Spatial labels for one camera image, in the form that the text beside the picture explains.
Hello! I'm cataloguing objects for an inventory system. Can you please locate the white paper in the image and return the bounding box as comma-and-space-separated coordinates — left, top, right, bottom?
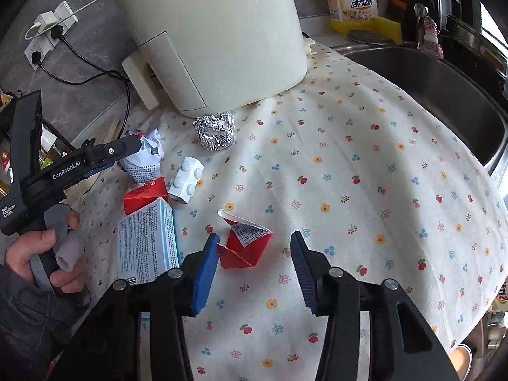
118, 128, 165, 186

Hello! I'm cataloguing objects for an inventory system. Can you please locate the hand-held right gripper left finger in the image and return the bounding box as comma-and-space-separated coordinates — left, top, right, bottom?
51, 232, 221, 381

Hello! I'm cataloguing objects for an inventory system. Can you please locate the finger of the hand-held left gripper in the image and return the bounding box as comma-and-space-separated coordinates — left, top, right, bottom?
69, 159, 120, 185
81, 135, 143, 163

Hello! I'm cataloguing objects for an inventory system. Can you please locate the floral tablecloth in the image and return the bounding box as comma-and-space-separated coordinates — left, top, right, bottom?
73, 42, 508, 381

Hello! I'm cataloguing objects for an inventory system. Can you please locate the red box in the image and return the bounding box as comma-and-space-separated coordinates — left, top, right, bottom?
123, 177, 169, 216

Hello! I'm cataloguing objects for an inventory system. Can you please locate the white cable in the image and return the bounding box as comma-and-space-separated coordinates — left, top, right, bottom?
51, 0, 112, 28

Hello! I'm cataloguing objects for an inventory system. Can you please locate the white enamel basin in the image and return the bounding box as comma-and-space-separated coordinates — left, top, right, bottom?
450, 344, 475, 381

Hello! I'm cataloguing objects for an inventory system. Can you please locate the white charger plug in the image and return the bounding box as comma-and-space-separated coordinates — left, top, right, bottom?
24, 13, 54, 40

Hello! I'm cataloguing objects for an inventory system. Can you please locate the stainless steel sink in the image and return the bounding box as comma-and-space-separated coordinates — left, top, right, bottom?
331, 36, 508, 191

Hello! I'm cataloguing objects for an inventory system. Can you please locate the person's left forearm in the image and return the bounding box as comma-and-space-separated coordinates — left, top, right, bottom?
0, 264, 92, 381

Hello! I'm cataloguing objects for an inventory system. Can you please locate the blue and white box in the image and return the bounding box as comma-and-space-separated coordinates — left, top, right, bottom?
116, 197, 184, 286

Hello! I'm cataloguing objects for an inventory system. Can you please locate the cream air fryer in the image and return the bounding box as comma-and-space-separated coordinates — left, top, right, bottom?
108, 0, 309, 119

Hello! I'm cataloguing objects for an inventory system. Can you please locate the white toy brick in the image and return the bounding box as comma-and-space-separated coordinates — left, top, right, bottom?
167, 156, 205, 204

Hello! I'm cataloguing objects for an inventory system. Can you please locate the black power cable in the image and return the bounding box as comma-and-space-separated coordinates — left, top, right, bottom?
37, 34, 131, 136

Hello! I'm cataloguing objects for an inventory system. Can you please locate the red carton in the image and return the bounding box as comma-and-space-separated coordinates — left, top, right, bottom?
217, 208, 274, 269

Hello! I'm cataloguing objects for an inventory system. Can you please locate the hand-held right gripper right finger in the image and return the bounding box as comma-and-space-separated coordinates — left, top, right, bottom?
290, 230, 463, 381

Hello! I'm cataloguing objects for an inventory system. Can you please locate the person's left hand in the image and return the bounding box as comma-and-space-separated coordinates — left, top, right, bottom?
5, 210, 87, 295

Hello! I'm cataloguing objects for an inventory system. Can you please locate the small pink bottle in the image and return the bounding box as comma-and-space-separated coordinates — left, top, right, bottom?
413, 3, 445, 60

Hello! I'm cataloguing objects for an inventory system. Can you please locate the foil ball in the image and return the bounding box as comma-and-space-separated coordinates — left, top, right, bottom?
193, 113, 236, 151

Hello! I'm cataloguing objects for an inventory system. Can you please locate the yellow detergent bottle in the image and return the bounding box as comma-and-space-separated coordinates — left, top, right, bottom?
321, 0, 403, 46

